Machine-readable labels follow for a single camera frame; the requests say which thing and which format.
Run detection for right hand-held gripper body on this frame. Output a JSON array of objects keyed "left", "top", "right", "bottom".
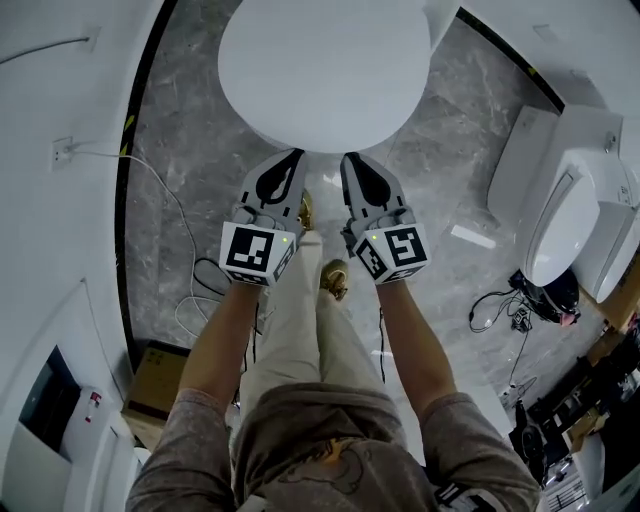
[{"left": 341, "top": 203, "right": 432, "bottom": 286}]

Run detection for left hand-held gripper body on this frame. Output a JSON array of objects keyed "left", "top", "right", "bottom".
[{"left": 219, "top": 197, "right": 306, "bottom": 288}]

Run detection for person's left forearm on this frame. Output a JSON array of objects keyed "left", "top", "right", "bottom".
[{"left": 176, "top": 281, "right": 264, "bottom": 407}]

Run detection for person's right forearm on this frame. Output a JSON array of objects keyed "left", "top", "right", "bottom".
[{"left": 374, "top": 281, "right": 459, "bottom": 422}]

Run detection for white toilet with side panel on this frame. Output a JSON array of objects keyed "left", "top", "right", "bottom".
[{"left": 486, "top": 104, "right": 627, "bottom": 289}]

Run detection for white narrow toilet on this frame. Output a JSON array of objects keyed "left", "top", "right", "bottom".
[{"left": 593, "top": 154, "right": 640, "bottom": 305}]

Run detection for person's left olive shoe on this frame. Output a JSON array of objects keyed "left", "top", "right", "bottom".
[{"left": 297, "top": 189, "right": 318, "bottom": 232}]

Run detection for person's olive shoe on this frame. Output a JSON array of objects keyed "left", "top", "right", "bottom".
[
  {"left": 319, "top": 258, "right": 350, "bottom": 302},
  {"left": 297, "top": 189, "right": 318, "bottom": 232}
]

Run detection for person's right olive shoe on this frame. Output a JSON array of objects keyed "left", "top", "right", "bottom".
[{"left": 319, "top": 258, "right": 350, "bottom": 302}]

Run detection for beige trousers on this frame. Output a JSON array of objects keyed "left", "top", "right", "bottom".
[{"left": 239, "top": 228, "right": 389, "bottom": 432}]

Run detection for plain brown cardboard box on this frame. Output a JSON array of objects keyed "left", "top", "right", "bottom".
[{"left": 121, "top": 339, "right": 194, "bottom": 452}]

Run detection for black helmet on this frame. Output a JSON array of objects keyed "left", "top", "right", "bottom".
[{"left": 509, "top": 267, "right": 582, "bottom": 327}]

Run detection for white bottle with red label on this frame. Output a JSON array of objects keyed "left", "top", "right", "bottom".
[{"left": 79, "top": 386, "right": 104, "bottom": 424}]

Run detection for brown printed t-shirt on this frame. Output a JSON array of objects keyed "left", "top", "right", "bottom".
[{"left": 124, "top": 381, "right": 542, "bottom": 512}]

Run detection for brown cardboard box with print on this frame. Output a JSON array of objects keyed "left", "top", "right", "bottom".
[{"left": 598, "top": 267, "right": 640, "bottom": 329}]

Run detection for dark equipment pile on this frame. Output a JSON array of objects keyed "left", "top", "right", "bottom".
[{"left": 508, "top": 322, "right": 640, "bottom": 512}]

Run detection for dark framed window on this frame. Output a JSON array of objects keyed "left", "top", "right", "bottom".
[{"left": 18, "top": 344, "right": 82, "bottom": 455}]

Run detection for black floor cable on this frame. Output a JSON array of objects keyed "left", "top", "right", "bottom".
[{"left": 191, "top": 256, "right": 234, "bottom": 302}]

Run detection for thin white cable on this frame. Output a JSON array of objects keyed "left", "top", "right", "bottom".
[{"left": 73, "top": 141, "right": 237, "bottom": 347}]

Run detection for black cable bundle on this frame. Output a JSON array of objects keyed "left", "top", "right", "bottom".
[{"left": 468, "top": 286, "right": 533, "bottom": 335}]

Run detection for white wall socket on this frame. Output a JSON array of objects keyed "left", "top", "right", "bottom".
[{"left": 51, "top": 136, "right": 77, "bottom": 172}]

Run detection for grey harness strap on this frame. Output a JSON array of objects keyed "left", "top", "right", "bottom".
[{"left": 431, "top": 478, "right": 507, "bottom": 512}]

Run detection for grey wall cable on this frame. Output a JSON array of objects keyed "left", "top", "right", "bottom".
[{"left": 0, "top": 35, "right": 92, "bottom": 67}]

